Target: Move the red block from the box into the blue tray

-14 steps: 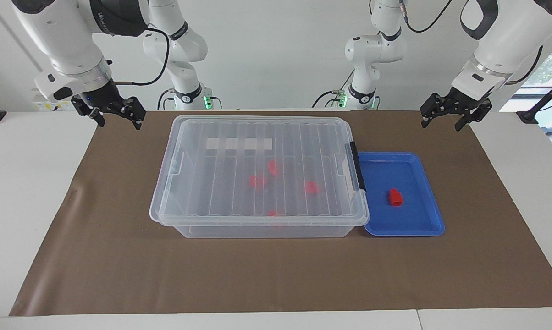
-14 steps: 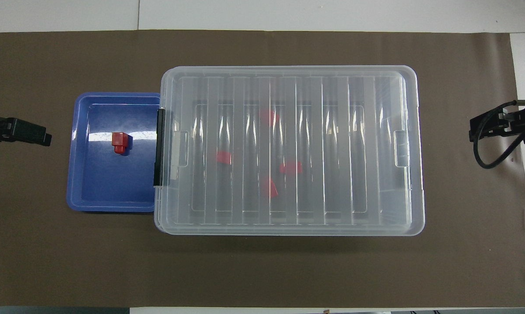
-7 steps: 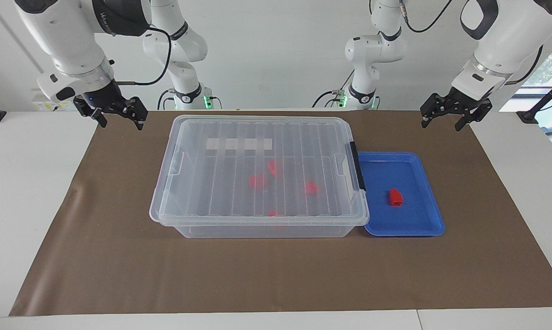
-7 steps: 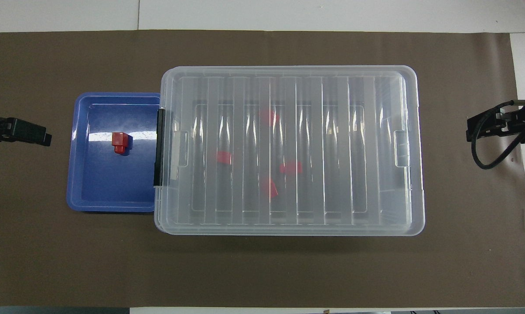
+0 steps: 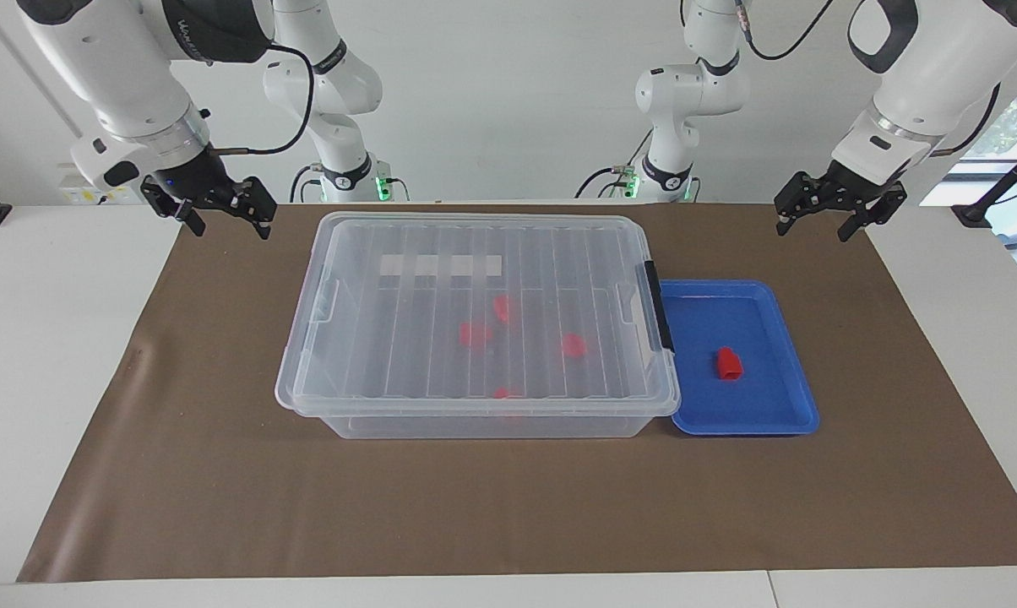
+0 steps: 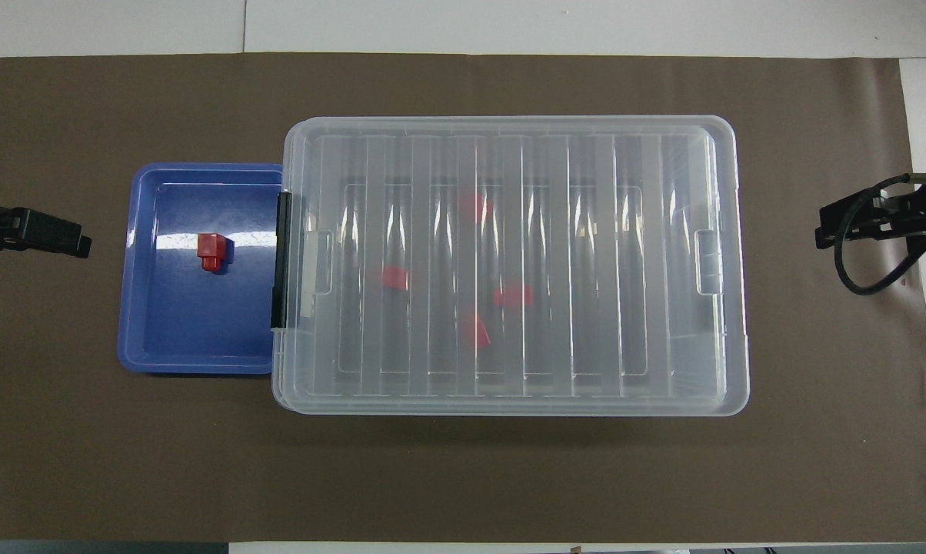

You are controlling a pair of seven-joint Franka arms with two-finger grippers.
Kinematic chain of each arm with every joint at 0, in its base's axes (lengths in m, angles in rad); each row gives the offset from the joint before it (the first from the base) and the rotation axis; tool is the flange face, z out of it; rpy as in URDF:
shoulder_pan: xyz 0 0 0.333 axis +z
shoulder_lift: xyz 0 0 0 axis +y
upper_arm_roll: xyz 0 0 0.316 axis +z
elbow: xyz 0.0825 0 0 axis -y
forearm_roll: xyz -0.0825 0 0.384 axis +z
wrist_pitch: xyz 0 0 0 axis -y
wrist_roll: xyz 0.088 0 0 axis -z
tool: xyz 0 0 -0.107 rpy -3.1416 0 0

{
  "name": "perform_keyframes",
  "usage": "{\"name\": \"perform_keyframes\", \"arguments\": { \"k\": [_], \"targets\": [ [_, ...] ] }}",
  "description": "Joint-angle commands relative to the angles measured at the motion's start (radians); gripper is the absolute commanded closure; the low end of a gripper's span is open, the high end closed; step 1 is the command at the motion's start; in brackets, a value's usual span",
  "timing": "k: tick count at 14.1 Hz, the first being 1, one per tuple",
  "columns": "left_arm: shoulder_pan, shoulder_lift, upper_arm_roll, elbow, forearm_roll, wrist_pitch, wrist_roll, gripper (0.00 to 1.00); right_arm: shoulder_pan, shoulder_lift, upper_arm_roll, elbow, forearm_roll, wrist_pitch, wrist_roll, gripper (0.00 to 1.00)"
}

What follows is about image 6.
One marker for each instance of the red block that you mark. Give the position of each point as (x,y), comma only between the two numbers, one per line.
(477,331)
(211,250)
(514,295)
(394,278)
(474,206)

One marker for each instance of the clear ribbed plastic lid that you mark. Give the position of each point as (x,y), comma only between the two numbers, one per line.
(509,154)

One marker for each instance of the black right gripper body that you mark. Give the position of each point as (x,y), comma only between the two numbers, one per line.
(924,215)

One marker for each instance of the brown paper table mat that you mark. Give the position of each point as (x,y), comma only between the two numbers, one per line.
(463,477)

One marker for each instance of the blue plastic tray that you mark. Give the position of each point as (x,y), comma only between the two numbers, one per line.
(186,323)

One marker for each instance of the clear plastic storage box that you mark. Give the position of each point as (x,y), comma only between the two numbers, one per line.
(277,385)

